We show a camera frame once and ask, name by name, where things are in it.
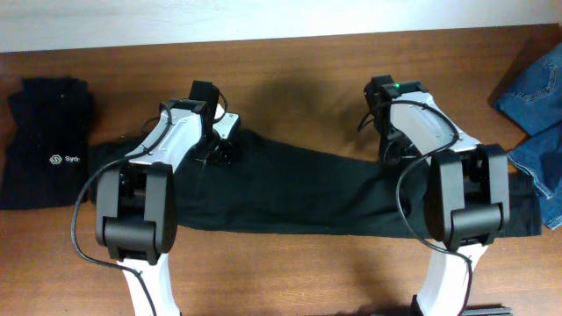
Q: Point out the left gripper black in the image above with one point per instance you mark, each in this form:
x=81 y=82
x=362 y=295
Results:
x=220 y=154

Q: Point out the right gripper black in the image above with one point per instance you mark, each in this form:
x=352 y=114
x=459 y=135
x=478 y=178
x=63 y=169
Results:
x=387 y=154

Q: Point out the black pants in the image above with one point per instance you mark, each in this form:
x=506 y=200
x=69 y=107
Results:
x=272 y=187

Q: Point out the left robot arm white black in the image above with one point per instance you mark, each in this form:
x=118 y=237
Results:
x=136 y=204

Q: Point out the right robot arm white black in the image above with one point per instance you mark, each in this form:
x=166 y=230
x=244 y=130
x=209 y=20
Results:
x=466 y=203

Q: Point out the blue denim jeans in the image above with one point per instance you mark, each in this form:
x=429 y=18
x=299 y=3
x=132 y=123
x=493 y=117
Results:
x=533 y=102

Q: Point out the folded black shirt with logo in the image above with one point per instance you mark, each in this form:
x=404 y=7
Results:
x=47 y=160

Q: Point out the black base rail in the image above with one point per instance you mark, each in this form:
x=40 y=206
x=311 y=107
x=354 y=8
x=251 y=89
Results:
x=488 y=311

